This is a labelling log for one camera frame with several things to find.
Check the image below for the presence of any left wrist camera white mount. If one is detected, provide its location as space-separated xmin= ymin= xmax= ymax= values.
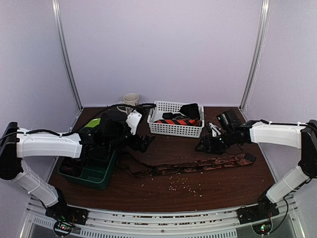
xmin=126 ymin=110 xmax=142 ymax=135

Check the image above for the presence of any lime green plate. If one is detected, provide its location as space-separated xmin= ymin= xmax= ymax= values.
xmin=84 ymin=118 xmax=101 ymax=128

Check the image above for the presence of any aluminium frame post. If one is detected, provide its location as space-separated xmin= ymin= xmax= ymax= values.
xmin=52 ymin=0 xmax=83 ymax=111
xmin=240 ymin=0 xmax=270 ymax=113

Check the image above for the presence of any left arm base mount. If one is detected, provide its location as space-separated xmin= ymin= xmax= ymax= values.
xmin=45 ymin=206 xmax=89 ymax=237

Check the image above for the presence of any cream patterned mug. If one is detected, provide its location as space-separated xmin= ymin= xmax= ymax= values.
xmin=117 ymin=93 xmax=140 ymax=114

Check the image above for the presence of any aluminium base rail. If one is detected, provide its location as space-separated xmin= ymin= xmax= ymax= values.
xmin=19 ymin=194 xmax=305 ymax=238

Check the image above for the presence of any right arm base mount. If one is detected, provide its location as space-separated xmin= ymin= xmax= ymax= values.
xmin=237 ymin=204 xmax=279 ymax=236

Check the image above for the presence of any right aluminium frame post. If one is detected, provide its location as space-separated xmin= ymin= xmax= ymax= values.
xmin=240 ymin=0 xmax=270 ymax=113

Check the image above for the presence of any green compartment tray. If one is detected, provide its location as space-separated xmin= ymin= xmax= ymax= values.
xmin=57 ymin=151 xmax=118 ymax=190

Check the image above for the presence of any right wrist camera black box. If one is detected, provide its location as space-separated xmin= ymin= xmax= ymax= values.
xmin=217 ymin=109 xmax=242 ymax=131

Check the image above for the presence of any left aluminium frame post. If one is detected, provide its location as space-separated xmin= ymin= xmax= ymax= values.
xmin=52 ymin=0 xmax=83 ymax=111

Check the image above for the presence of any orange navy striped tie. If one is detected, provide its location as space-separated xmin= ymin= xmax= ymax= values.
xmin=155 ymin=119 xmax=202 ymax=126

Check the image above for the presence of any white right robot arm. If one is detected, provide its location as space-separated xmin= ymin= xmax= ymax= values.
xmin=195 ymin=120 xmax=317 ymax=219

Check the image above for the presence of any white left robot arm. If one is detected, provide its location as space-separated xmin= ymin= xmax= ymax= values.
xmin=0 ymin=121 xmax=154 ymax=220

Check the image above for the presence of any white perforated plastic basket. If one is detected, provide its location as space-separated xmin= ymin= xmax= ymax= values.
xmin=147 ymin=101 xmax=205 ymax=138

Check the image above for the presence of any dark red patterned tie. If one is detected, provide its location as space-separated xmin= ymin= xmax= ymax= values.
xmin=116 ymin=152 xmax=257 ymax=179

